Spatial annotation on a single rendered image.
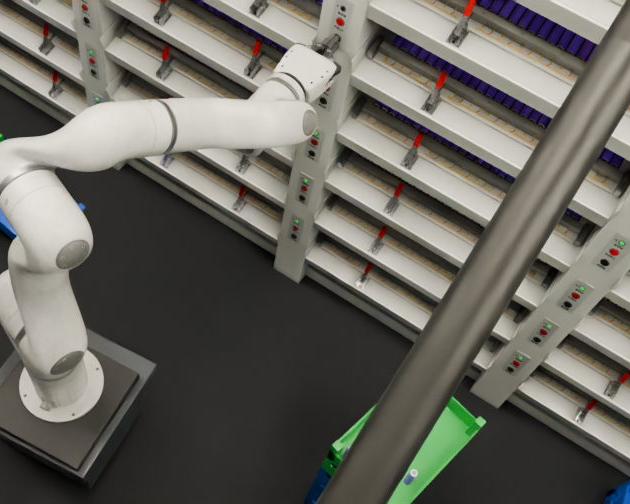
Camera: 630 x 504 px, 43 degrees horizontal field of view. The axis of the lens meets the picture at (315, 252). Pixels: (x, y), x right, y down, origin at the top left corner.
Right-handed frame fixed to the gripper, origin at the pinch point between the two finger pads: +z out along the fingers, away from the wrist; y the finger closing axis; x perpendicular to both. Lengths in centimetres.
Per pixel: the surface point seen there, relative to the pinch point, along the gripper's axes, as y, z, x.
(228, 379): 6, -35, -99
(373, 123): 11.1, 8.4, -23.7
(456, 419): 63, -27, -59
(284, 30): -12.9, 4.1, -7.0
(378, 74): 9.8, 5.8, -6.5
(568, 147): 48, -86, 90
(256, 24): -19.5, 3.3, -8.8
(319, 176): 3.3, 3.0, -45.0
